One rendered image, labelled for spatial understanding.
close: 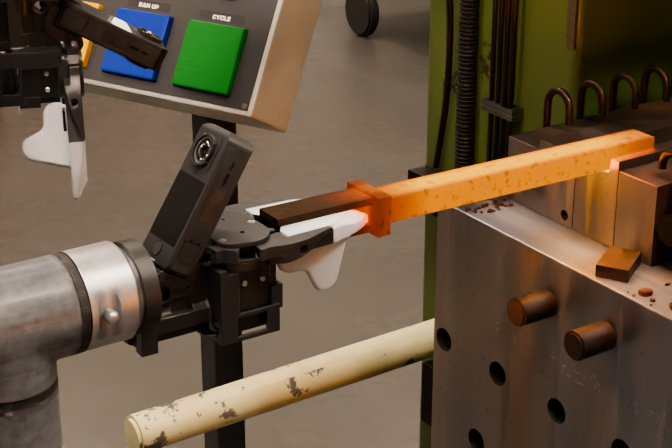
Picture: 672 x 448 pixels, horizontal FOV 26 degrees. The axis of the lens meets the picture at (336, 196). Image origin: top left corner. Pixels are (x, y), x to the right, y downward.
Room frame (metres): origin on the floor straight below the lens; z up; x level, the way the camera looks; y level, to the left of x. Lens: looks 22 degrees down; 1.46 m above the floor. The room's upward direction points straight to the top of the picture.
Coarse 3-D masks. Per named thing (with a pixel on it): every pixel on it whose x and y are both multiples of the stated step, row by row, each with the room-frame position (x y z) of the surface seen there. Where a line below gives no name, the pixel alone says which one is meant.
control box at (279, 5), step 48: (96, 0) 1.63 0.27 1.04; (144, 0) 1.60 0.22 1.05; (192, 0) 1.57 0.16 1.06; (240, 0) 1.54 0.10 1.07; (288, 0) 1.53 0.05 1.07; (96, 48) 1.60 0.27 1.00; (288, 48) 1.53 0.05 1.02; (144, 96) 1.54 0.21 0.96; (192, 96) 1.51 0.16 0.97; (240, 96) 1.48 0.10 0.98; (288, 96) 1.53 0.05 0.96
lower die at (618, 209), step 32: (544, 128) 1.37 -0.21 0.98; (576, 128) 1.37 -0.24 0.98; (608, 128) 1.34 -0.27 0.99; (640, 128) 1.34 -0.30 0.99; (640, 160) 1.24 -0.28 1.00; (544, 192) 1.30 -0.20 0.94; (576, 192) 1.26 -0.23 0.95; (608, 192) 1.23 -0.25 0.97; (640, 192) 1.20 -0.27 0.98; (576, 224) 1.26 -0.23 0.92; (608, 224) 1.23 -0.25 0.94; (640, 224) 1.19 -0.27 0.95
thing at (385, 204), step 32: (512, 160) 1.19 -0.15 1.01; (544, 160) 1.19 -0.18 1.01; (576, 160) 1.21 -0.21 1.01; (608, 160) 1.23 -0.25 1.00; (352, 192) 1.10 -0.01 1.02; (384, 192) 1.09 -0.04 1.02; (416, 192) 1.11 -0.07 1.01; (448, 192) 1.13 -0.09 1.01; (480, 192) 1.15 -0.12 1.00; (512, 192) 1.17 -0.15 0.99; (384, 224) 1.08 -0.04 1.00
